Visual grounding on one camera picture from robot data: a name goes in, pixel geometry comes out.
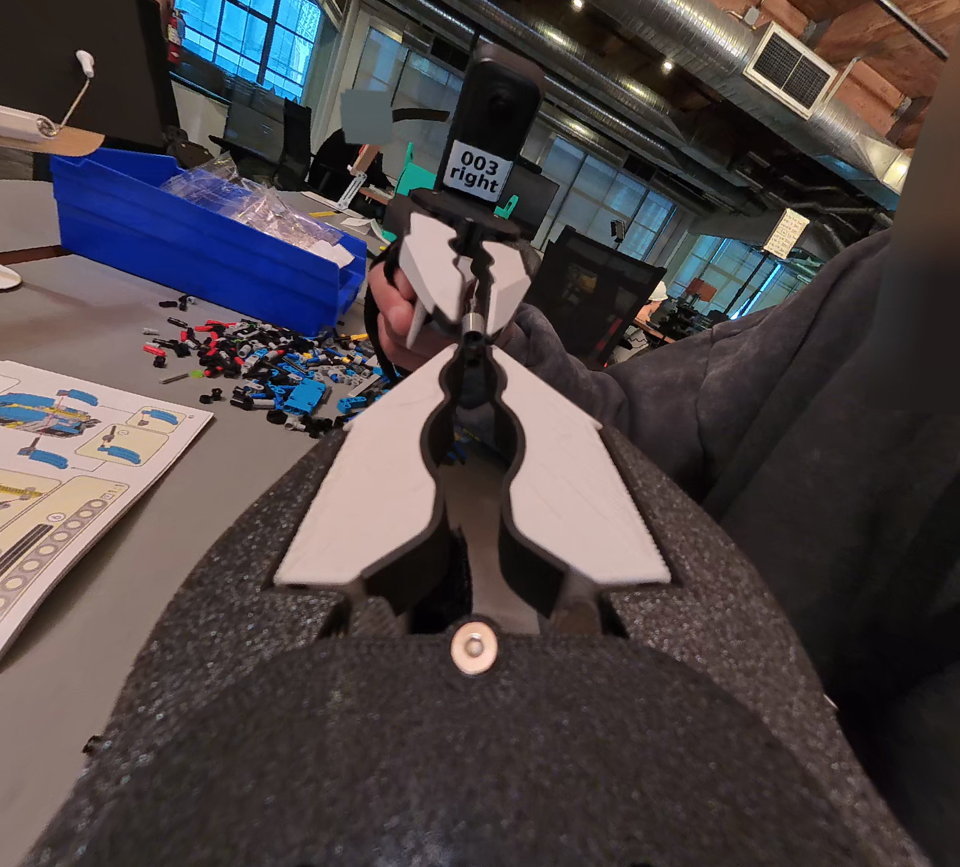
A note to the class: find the black monitor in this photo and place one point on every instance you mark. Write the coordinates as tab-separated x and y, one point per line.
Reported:
538	203

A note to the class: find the blue plastic bin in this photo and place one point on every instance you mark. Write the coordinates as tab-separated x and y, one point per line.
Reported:
187	244

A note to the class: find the black partition board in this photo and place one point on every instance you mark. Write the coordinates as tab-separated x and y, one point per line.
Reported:
67	4

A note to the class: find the building instruction booklet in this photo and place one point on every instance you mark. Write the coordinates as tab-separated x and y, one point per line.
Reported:
75	507

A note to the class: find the white hard hat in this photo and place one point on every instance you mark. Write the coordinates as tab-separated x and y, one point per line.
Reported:
658	289

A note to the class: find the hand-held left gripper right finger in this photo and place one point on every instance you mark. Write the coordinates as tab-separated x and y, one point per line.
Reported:
585	499

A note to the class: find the person's right hand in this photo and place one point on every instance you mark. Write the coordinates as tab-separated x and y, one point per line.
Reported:
394	319

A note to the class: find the pile of building block parts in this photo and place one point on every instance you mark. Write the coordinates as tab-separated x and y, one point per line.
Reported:
262	364

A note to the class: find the small grey connector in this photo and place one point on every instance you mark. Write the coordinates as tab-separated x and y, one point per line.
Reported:
473	327

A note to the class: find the grey desk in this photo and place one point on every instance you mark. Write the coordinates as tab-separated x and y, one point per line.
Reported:
112	327

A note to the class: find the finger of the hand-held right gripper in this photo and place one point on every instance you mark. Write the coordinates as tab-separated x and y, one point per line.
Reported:
431	267
508	278

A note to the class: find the heap of clear plastic bags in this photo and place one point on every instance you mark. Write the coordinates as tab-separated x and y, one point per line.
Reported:
262	214

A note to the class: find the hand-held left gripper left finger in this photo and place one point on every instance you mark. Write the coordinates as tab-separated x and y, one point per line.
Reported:
360	499

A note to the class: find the white wall chart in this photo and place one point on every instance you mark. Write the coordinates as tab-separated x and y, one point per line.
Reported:
787	233

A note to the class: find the white desk lamp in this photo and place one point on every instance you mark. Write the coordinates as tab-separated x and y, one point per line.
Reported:
22	124

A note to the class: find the red fire extinguisher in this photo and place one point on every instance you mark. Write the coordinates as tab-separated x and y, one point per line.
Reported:
174	34

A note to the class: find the black mesh office chair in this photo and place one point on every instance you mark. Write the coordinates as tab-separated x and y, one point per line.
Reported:
592	289

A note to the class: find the light wooden stand panel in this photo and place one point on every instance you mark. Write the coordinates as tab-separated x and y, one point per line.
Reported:
364	173

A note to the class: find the teal green panel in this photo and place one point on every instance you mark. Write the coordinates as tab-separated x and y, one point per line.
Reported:
405	169

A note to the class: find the white air vent grille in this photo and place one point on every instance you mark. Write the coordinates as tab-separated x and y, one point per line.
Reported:
791	68

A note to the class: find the wooden table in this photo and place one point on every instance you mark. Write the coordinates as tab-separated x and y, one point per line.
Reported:
79	143

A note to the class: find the person's right forearm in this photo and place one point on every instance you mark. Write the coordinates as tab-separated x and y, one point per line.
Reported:
570	372

